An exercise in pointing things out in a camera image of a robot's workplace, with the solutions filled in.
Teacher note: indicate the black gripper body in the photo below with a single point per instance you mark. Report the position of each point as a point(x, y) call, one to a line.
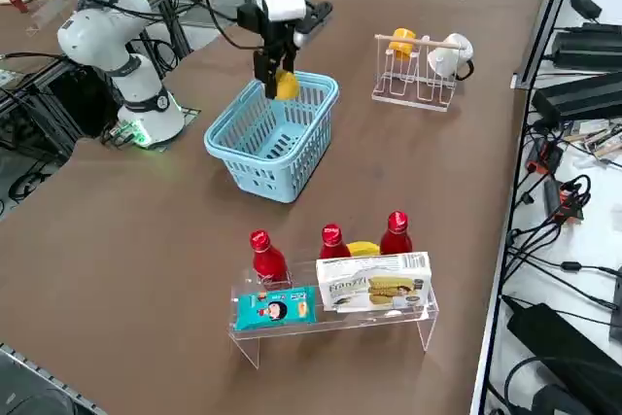
point(279, 33)

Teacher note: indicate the yellow lemon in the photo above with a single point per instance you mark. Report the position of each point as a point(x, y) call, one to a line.
point(286, 87)

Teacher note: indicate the red drink bottle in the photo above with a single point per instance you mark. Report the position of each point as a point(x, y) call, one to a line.
point(334, 241)
point(396, 235)
point(267, 262)

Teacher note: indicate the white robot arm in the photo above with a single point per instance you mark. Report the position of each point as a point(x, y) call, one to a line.
point(97, 41)

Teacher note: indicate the blue plastic basket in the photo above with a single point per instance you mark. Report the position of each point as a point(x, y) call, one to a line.
point(210, 141)

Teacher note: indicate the yellow green star fruit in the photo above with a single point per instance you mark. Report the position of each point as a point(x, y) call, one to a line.
point(363, 248)

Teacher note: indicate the clear acrylic rack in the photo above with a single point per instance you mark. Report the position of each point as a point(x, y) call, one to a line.
point(369, 318)

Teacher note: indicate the yellow cup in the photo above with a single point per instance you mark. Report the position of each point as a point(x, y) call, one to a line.
point(399, 51)

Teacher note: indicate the white mug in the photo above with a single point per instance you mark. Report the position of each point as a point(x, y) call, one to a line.
point(449, 62)

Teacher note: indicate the teal snack packet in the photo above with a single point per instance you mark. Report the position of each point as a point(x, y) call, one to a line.
point(274, 310)

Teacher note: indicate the white biscuit box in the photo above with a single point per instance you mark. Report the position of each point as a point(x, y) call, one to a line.
point(374, 284)

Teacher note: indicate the orange black connector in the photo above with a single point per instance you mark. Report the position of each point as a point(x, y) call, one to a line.
point(546, 157)
point(559, 201)

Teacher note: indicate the long black power brick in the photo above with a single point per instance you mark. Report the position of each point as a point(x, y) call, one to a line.
point(578, 96)

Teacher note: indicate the small black power adapter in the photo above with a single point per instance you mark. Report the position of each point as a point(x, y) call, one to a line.
point(585, 7)

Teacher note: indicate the printed paper strips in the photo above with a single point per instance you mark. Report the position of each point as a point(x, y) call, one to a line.
point(600, 138)

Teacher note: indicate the large black power brick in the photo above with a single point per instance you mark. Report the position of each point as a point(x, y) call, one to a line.
point(559, 337)

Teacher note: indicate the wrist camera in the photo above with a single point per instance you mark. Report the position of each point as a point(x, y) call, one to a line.
point(316, 14)

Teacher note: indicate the aluminium frame post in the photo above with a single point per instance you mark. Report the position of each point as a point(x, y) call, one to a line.
point(549, 11)

